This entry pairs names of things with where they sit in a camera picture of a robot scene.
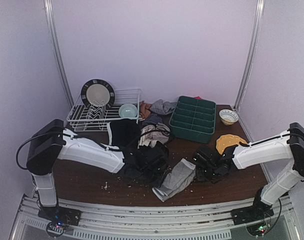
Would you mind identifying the grey boxer briefs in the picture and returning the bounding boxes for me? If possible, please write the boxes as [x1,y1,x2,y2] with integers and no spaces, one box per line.
[152,158,196,202]

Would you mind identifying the green compartment tray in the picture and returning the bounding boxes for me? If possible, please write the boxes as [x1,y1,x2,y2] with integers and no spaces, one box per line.
[169,96,216,144]

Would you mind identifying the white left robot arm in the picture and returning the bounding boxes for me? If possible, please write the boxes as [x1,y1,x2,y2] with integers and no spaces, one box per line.
[25,118,169,238]

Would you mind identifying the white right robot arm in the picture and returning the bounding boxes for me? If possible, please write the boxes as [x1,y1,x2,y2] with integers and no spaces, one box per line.
[192,122,304,225]

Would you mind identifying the beige striped underwear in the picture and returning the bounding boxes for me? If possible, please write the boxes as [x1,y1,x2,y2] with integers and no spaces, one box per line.
[138,123,171,148]

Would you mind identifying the blue striped underwear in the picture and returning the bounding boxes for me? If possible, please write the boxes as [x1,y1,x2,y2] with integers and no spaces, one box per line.
[141,113,164,127]

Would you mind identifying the brown crumpled underwear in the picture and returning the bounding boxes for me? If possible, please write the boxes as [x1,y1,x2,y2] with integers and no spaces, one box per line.
[139,101,152,120]

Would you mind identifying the grey crumpled underwear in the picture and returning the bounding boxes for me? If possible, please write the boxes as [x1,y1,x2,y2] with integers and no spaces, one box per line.
[150,99,177,116]

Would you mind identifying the yellow plate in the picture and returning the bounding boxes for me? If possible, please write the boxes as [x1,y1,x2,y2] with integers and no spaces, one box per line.
[215,134,248,155]

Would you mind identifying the patterned white bowl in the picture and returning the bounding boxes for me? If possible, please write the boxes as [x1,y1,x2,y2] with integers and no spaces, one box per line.
[219,109,239,126]

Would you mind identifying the light blue bowl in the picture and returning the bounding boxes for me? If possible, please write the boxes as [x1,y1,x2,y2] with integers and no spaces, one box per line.
[118,103,138,118]

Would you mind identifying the black rimmed plate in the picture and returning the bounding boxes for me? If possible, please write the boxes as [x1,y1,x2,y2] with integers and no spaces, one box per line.
[80,79,116,110]

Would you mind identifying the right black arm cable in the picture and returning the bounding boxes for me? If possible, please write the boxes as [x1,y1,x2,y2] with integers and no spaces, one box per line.
[238,133,297,147]

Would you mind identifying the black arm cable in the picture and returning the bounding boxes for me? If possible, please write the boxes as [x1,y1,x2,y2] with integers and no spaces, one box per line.
[15,128,177,171]
[238,133,297,147]

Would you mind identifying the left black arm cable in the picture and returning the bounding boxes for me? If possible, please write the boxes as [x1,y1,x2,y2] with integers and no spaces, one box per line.
[15,128,177,171]

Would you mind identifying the white wire dish rack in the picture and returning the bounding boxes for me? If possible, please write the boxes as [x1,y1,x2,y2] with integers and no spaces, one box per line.
[66,88,141,132]

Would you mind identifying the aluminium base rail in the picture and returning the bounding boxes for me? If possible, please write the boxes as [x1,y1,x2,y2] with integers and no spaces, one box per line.
[9,196,304,240]

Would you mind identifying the right aluminium frame post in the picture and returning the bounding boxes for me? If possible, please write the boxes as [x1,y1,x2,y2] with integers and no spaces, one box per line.
[234,0,265,112]

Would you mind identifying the aluminium frame post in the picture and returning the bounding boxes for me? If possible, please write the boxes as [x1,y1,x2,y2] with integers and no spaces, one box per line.
[43,0,74,108]
[234,0,265,112]

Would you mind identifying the left aluminium frame post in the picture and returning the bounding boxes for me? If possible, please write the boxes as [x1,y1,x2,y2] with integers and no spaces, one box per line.
[43,0,74,108]

